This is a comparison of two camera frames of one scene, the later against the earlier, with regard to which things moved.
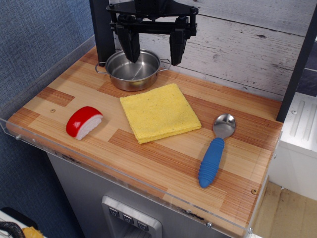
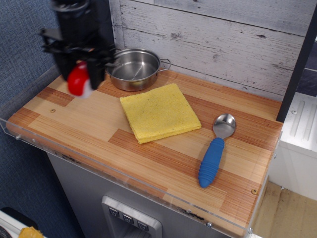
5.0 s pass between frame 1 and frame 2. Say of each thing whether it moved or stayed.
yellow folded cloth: stayed
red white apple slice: moved
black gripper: moved
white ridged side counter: stayed
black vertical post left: stayed
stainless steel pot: stayed
